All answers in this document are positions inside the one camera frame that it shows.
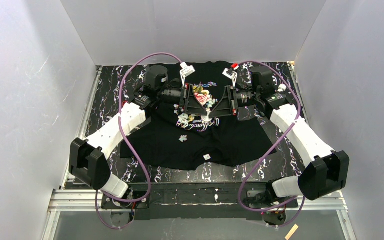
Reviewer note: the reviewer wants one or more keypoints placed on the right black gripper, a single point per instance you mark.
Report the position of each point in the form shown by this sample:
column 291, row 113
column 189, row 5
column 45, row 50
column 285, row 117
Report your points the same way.
column 231, row 100

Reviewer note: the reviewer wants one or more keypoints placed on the beige tape strip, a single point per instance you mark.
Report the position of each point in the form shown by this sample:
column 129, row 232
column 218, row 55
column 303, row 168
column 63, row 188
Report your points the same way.
column 291, row 232

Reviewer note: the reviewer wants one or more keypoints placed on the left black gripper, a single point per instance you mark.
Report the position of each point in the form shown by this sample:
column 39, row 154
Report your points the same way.
column 184, row 98

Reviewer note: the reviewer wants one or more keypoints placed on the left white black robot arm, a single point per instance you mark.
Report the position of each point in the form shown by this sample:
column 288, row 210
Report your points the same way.
column 88, row 156

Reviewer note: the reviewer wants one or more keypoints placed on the orange white toy tool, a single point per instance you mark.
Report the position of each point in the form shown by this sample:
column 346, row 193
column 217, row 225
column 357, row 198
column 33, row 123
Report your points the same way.
column 282, row 88

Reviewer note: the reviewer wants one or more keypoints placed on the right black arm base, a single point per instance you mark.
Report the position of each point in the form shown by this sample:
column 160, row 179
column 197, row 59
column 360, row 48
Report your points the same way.
column 257, row 199

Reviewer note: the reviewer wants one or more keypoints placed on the black printed t-shirt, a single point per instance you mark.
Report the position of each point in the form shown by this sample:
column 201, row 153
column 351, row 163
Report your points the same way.
column 228, row 140

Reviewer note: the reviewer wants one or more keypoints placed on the small floral brooch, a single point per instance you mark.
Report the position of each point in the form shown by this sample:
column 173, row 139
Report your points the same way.
column 183, row 138

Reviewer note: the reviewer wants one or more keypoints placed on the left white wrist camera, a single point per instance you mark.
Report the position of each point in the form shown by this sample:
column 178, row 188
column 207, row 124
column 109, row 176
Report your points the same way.
column 186, row 70

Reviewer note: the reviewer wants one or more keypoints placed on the white garment label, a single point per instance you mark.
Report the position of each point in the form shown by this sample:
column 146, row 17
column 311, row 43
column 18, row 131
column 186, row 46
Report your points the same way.
column 206, row 157

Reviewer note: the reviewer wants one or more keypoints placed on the black marble pattern mat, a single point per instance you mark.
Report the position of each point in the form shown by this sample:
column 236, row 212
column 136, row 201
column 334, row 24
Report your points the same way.
column 285, row 162

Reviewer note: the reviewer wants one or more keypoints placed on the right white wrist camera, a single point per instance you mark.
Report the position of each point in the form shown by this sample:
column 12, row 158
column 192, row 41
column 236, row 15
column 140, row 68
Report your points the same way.
column 231, row 73

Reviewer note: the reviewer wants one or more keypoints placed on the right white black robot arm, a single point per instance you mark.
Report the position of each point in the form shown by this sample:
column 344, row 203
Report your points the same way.
column 326, row 170

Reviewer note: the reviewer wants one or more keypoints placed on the aluminium rail frame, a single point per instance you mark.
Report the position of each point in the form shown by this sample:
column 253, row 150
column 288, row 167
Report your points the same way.
column 200, row 211

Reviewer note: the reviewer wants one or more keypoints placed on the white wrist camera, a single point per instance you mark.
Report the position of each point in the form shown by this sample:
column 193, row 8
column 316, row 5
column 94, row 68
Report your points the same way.
column 186, row 70
column 231, row 73

